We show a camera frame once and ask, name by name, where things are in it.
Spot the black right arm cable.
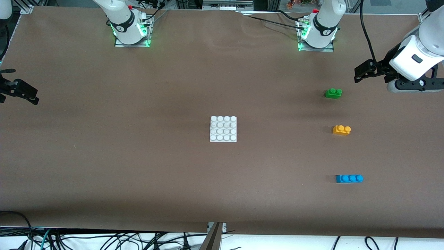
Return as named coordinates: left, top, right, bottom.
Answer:
left=0, top=24, right=10, bottom=61

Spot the brown table cover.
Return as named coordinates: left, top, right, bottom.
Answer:
left=0, top=6, right=444, bottom=239

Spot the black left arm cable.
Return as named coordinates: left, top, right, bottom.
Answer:
left=359, top=0, right=378, bottom=64

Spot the aluminium frame post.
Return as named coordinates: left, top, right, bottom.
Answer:
left=199, top=222, right=227, bottom=250

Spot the colourful background object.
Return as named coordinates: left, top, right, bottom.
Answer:
left=286, top=0, right=314, bottom=10

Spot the blue three-stud block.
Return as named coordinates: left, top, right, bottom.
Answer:
left=335, top=174, right=364, bottom=183

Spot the black left camera bracket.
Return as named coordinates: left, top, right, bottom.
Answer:
left=395, top=76, right=444, bottom=92

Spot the white studded base plate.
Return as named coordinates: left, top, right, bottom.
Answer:
left=210, top=116, right=237, bottom=143

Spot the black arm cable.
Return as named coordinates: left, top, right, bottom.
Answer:
left=0, top=24, right=10, bottom=61
left=359, top=0, right=378, bottom=64

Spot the aluminium frame corner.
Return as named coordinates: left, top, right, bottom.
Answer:
left=19, top=0, right=35, bottom=14

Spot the white power strip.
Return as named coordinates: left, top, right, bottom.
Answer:
left=202, top=0, right=254, bottom=11

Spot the teal cable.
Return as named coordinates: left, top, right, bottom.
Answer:
left=40, top=228, right=51, bottom=250

